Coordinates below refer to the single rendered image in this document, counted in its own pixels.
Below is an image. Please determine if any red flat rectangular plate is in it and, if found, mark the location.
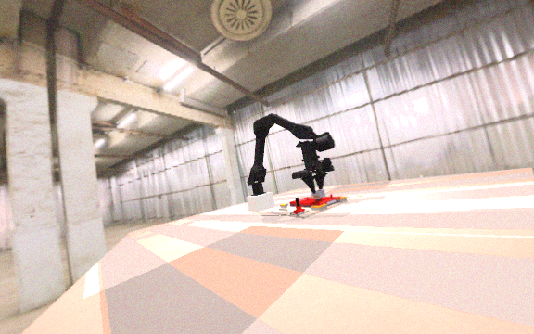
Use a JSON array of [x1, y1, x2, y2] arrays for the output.
[[289, 194, 340, 208]]

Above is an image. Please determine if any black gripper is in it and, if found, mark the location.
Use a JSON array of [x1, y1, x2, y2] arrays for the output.
[[292, 153, 335, 194]]

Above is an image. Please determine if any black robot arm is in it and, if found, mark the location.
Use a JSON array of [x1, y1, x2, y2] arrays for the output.
[[247, 113, 335, 196]]

